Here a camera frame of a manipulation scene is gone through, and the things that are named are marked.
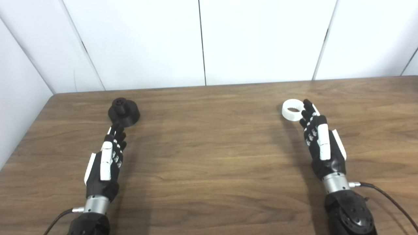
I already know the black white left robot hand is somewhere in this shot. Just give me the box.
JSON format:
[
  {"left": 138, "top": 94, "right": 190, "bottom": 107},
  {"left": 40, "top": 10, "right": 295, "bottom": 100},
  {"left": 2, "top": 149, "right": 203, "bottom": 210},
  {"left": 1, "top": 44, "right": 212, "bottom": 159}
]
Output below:
[{"left": 84, "top": 124, "right": 127, "bottom": 202}]

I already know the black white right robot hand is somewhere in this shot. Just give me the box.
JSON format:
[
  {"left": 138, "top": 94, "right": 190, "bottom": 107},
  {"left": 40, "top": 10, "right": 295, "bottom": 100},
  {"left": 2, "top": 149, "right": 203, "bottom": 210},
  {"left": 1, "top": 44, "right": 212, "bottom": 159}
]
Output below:
[{"left": 299, "top": 99, "right": 347, "bottom": 180}]

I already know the white plastic ring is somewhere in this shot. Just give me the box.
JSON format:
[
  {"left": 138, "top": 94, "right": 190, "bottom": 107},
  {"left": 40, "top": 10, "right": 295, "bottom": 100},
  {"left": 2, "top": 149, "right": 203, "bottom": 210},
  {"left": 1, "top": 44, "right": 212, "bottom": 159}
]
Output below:
[{"left": 281, "top": 99, "right": 306, "bottom": 122}]

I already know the round black plastic part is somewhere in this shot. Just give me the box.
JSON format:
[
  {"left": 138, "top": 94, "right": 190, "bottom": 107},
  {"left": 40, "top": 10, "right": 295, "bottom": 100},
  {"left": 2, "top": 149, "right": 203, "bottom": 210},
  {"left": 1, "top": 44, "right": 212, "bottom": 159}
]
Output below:
[{"left": 108, "top": 98, "right": 141, "bottom": 127}]

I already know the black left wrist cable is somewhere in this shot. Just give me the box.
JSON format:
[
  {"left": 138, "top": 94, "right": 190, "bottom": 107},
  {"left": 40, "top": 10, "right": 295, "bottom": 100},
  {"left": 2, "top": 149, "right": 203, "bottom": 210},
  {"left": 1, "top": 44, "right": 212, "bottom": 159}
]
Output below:
[{"left": 42, "top": 207, "right": 85, "bottom": 235}]

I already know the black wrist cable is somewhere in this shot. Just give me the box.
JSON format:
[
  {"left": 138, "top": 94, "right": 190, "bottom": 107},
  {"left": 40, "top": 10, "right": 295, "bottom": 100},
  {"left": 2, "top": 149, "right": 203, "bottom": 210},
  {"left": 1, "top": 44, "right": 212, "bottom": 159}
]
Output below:
[
  {"left": 42, "top": 207, "right": 85, "bottom": 235},
  {"left": 349, "top": 181, "right": 418, "bottom": 230}
]

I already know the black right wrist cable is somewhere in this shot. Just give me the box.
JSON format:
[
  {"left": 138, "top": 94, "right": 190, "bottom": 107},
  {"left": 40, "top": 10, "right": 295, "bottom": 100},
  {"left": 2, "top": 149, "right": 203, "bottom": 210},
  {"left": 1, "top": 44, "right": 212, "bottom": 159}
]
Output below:
[{"left": 349, "top": 181, "right": 418, "bottom": 230}]

